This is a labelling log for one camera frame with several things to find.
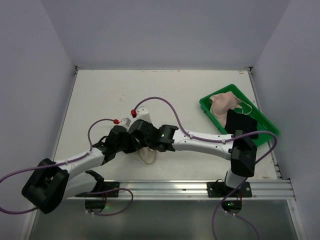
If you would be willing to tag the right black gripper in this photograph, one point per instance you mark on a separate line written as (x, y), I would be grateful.
(142, 141)

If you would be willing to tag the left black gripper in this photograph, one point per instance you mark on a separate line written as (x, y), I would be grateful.
(129, 146)

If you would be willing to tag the white mesh laundry bag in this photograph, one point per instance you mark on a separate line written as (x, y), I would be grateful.
(147, 155)

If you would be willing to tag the pink bra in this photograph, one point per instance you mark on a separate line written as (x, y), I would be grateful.
(221, 103)

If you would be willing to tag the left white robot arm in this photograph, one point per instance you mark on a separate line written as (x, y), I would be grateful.
(51, 182)

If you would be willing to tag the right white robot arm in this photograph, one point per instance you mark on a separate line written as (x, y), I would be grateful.
(240, 151)

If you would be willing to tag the green plastic tray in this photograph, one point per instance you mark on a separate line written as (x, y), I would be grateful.
(263, 124)

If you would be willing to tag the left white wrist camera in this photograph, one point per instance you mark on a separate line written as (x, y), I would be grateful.
(126, 122)

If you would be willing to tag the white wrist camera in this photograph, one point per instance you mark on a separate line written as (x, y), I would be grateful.
(126, 122)
(141, 113)

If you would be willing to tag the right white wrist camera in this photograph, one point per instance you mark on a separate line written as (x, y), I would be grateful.
(141, 113)

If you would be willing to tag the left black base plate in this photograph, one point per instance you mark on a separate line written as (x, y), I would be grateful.
(107, 190)

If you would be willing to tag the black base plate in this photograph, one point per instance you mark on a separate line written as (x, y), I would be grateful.
(218, 189)
(107, 190)

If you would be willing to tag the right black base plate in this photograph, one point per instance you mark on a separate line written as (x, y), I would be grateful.
(218, 189)

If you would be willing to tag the aluminium mounting rail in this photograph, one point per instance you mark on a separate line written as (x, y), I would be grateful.
(185, 189)

